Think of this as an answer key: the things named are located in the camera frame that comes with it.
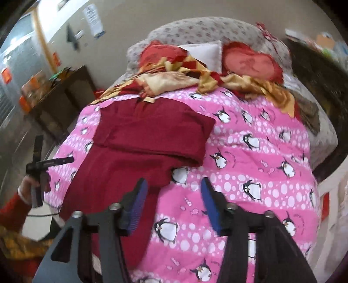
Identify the person's left hand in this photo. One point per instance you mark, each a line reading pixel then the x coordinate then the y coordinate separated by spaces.
pixel 25 190

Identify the clutter on cabinet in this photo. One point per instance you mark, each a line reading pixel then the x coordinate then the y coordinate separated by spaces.
pixel 323 42

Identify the red pillow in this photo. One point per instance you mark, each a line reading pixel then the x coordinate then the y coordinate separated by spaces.
pixel 157 53
pixel 250 61

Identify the green items on table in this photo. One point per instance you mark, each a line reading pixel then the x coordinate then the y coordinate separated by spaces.
pixel 61 73

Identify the white furniture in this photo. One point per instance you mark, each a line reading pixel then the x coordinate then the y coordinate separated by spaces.
pixel 335 217

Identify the brown patterned cloth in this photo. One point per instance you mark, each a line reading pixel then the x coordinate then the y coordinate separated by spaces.
pixel 308 114

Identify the wall papers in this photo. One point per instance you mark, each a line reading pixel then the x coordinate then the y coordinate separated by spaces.
pixel 93 20

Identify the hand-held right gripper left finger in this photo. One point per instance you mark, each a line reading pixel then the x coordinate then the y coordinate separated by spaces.
pixel 136 209

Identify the dark hanging wall item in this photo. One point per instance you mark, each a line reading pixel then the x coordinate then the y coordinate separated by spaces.
pixel 72 35

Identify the white pillow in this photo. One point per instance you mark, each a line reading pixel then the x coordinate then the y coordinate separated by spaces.
pixel 202 53

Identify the gold and red quilt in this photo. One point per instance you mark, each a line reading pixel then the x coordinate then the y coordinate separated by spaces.
pixel 168 79

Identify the person's left forearm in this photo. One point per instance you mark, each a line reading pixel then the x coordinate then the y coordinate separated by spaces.
pixel 13 212

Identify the dark red garment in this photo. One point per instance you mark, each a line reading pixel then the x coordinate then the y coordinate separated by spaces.
pixel 152 136

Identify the dark wooden table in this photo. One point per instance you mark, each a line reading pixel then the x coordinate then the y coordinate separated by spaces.
pixel 68 95

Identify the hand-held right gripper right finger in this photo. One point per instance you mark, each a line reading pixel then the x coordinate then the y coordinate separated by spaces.
pixel 213 206

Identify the red bow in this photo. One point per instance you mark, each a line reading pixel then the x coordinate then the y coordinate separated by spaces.
pixel 267 32

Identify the pink penguin print blanket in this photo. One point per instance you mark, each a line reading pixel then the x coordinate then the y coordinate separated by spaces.
pixel 244 168

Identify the orange picture box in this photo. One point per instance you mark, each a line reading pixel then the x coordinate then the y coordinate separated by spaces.
pixel 35 87

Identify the dark wooden cabinet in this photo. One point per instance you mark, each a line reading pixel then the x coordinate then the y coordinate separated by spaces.
pixel 326 95

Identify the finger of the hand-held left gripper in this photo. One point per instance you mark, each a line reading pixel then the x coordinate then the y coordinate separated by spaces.
pixel 61 160

